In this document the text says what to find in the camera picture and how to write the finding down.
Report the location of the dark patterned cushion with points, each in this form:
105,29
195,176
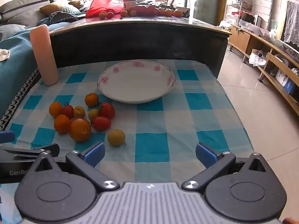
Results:
64,15

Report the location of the tan cushion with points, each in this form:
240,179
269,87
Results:
55,6

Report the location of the red plastic bag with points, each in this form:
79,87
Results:
102,2

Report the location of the white crumpled cloth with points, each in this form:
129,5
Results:
4,54

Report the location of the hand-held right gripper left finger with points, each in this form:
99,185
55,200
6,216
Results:
94,154

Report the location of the yellow plum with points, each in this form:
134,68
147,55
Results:
79,111
93,113

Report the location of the teal blanket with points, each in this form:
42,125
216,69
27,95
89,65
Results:
14,79

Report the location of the pale curtain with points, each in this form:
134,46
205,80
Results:
205,0

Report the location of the large orange tomato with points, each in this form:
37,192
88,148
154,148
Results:
80,129

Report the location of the grey sofa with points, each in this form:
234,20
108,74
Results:
18,9

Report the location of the wooden media cabinet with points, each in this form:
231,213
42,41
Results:
240,39

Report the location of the person's right forearm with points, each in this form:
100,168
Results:
290,221

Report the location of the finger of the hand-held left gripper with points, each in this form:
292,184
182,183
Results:
23,151
7,137

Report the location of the small tangerine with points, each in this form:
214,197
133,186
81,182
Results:
62,124
55,109

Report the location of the dark table with glossy top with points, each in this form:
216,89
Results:
140,42

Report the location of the flat red package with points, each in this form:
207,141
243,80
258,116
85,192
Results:
144,10

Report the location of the pink ribbed cylinder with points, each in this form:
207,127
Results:
43,56

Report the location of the blue white checkered tablecloth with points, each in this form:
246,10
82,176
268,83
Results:
151,121

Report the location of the white lace cloth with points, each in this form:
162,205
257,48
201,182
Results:
292,23

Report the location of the white floral rimmed plate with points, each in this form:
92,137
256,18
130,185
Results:
136,81

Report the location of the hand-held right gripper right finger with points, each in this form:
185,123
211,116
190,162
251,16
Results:
205,155

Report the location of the yellow tomato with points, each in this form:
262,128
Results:
116,137

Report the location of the blue and white box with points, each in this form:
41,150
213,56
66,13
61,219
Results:
283,79

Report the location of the white plastic bag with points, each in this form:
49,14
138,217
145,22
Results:
257,59

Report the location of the brown cushion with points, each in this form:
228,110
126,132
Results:
74,3

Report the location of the scattered group of spare fruits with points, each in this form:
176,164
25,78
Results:
102,15

